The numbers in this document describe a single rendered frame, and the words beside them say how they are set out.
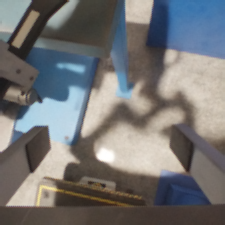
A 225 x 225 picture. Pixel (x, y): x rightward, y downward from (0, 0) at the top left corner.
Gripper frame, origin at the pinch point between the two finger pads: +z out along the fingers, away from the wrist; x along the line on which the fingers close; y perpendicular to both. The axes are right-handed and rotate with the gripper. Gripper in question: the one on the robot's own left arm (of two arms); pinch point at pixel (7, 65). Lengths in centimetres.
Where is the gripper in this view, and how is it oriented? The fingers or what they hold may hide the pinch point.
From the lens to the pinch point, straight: 23.6
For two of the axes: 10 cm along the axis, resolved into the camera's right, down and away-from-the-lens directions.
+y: 4.7, -8.8, 0.5
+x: -8.8, -4.6, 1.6
